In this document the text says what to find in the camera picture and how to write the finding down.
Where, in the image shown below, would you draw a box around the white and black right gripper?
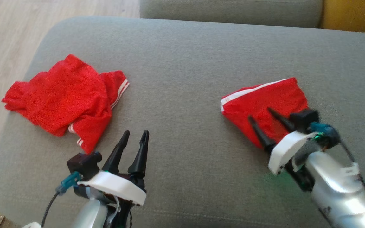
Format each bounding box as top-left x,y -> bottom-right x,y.
248,107 -> 317,175

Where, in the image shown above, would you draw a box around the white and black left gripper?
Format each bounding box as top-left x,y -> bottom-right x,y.
77,130 -> 150,206

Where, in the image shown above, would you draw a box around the red shorts with white stripe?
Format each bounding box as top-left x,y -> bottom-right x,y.
220,77 -> 309,150

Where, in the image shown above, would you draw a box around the red and white basketball jersey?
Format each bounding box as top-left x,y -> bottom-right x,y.
1,54 -> 130,155

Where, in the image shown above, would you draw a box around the grey fabric sofa seat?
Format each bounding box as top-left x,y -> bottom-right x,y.
0,16 -> 365,228

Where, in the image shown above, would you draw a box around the grey sofa back cushion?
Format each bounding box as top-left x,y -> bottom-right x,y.
139,0 -> 324,29

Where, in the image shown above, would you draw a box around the yellow cushion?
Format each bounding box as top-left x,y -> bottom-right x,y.
320,0 -> 365,35

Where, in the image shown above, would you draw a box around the teal right camera cable connector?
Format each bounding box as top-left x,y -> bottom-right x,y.
309,122 -> 341,149

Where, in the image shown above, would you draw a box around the white right cable label tag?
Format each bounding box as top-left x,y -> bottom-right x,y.
341,162 -> 360,178

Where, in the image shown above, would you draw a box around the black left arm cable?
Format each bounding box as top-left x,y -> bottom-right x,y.
40,192 -> 59,228

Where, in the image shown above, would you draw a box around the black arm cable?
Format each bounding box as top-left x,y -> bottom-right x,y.
40,192 -> 59,228
339,139 -> 365,205

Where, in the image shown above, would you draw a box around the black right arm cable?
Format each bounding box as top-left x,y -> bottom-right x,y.
339,139 -> 365,205

